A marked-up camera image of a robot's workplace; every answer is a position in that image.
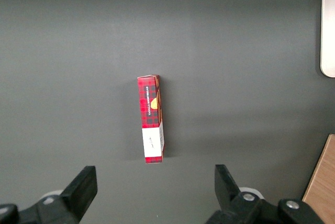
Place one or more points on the beige plastic tray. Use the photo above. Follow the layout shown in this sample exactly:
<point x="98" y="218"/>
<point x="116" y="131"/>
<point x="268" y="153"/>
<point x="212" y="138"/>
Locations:
<point x="329" y="25"/>

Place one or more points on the wooden drawer cabinet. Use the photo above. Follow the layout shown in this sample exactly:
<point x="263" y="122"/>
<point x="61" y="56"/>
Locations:
<point x="323" y="182"/>

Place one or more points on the red plaid cookie box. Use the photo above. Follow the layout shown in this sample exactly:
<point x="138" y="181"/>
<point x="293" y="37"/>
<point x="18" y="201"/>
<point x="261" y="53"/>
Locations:
<point x="150" y="109"/>

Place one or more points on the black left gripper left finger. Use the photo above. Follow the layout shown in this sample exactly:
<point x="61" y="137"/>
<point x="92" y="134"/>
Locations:
<point x="65" y="208"/>

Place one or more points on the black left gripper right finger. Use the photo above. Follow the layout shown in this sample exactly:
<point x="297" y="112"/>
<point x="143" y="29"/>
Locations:
<point x="235" y="208"/>

